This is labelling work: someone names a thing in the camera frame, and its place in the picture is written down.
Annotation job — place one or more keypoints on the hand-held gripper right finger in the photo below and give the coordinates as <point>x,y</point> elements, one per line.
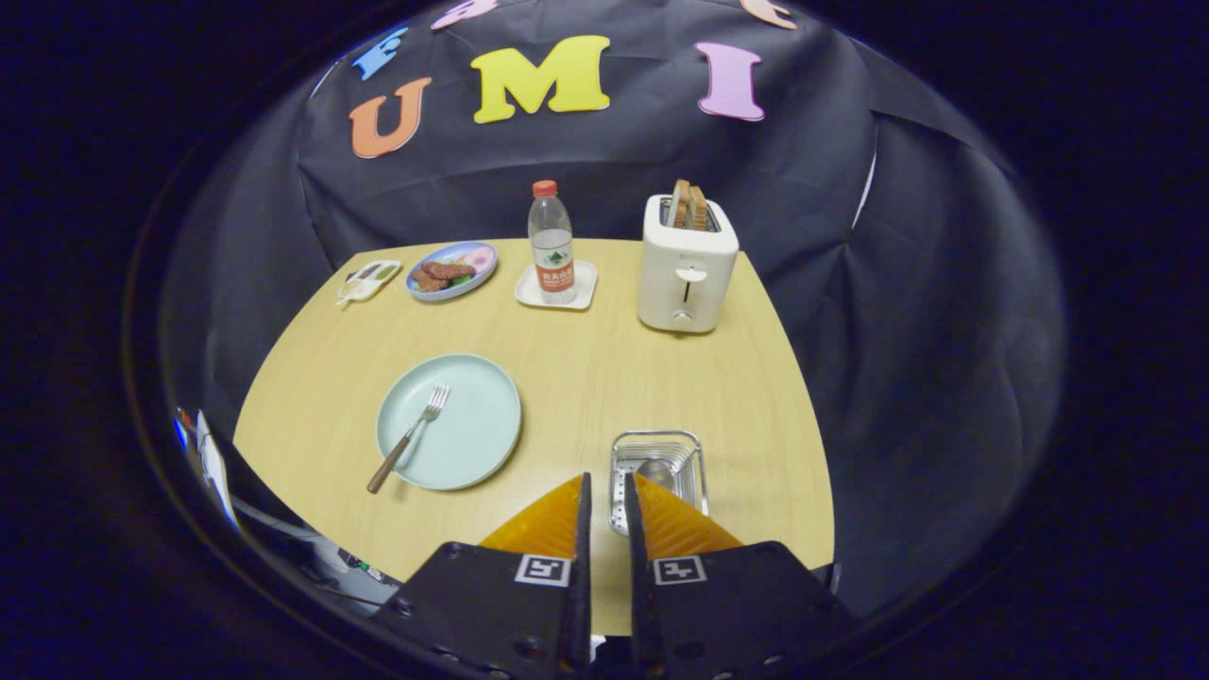
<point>746,604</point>

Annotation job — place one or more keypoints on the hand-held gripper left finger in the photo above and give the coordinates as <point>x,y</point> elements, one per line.
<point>472,604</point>

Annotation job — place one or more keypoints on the metal mesh basket tray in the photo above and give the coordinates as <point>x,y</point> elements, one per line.
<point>689,463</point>

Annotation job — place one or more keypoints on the light green round plate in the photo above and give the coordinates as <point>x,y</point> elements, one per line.
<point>472,425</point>

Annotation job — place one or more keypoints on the blue round plate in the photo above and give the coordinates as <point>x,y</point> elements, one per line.
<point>472,280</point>

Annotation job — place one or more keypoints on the brown meat slice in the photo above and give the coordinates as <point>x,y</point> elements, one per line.
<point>451,270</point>
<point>428,281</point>

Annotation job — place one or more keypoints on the white toaster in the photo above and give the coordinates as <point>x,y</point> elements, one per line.
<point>685,274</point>

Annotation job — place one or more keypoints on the black backdrop cloth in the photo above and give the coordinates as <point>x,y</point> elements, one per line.
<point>945,331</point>

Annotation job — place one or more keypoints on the white divided sauce dish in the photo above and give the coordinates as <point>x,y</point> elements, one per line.
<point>368,281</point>

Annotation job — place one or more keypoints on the white square coaster tray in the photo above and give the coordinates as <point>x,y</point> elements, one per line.
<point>587,283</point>

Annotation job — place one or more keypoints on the pink ham slice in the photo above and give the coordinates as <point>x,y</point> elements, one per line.
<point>478,259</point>

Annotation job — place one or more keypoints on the clear plastic water bottle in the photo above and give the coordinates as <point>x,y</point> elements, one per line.
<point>553,246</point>

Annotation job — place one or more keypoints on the toasted bread slice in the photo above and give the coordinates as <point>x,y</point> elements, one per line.
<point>698,210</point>
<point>678,206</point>

